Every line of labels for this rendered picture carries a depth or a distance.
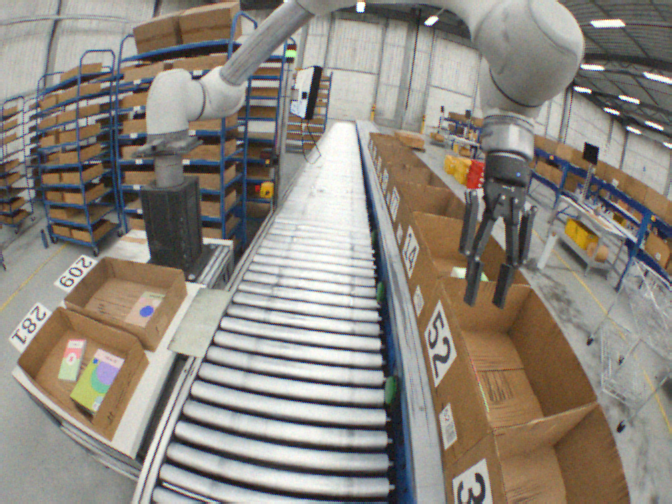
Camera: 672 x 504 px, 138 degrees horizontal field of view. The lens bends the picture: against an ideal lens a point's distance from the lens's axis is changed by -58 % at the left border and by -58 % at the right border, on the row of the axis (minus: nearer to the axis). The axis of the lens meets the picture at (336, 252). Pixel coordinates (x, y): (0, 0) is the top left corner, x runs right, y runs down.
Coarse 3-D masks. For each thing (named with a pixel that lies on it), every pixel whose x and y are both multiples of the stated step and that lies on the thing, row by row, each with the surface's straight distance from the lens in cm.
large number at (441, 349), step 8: (440, 304) 66; (440, 312) 65; (432, 320) 69; (440, 320) 65; (432, 328) 69; (440, 328) 64; (448, 328) 61; (432, 336) 68; (440, 336) 64; (448, 336) 60; (432, 344) 68; (440, 344) 63; (448, 344) 60; (432, 352) 67; (440, 352) 63; (448, 352) 59; (432, 360) 67; (440, 360) 63; (448, 360) 59; (432, 368) 67; (440, 368) 62; (440, 376) 62
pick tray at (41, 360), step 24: (72, 312) 100; (48, 336) 105; (72, 336) 106; (96, 336) 98; (120, 336) 86; (24, 360) 101; (48, 360) 105; (144, 360) 84; (48, 384) 99; (72, 384) 93; (120, 384) 77; (72, 408) 89; (120, 408) 79; (96, 432) 79
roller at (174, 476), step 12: (168, 468) 71; (168, 480) 71; (180, 480) 70; (192, 480) 69; (204, 480) 69; (192, 492) 70; (204, 492) 68; (216, 492) 67; (228, 492) 66; (240, 492) 66; (252, 492) 67
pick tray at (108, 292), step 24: (96, 264) 118; (120, 264) 117; (144, 264) 108; (96, 288) 120; (120, 288) 116; (144, 288) 112; (168, 288) 108; (96, 312) 110; (120, 312) 105; (168, 312) 93; (144, 336) 85
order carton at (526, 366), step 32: (448, 288) 72; (480, 288) 76; (512, 288) 80; (448, 320) 61; (480, 320) 83; (512, 320) 89; (544, 320) 79; (480, 352) 80; (512, 352) 86; (544, 352) 78; (448, 384) 59; (512, 384) 78; (544, 384) 78; (576, 384) 70; (480, 416) 48; (512, 416) 72; (544, 416) 77; (448, 448) 58
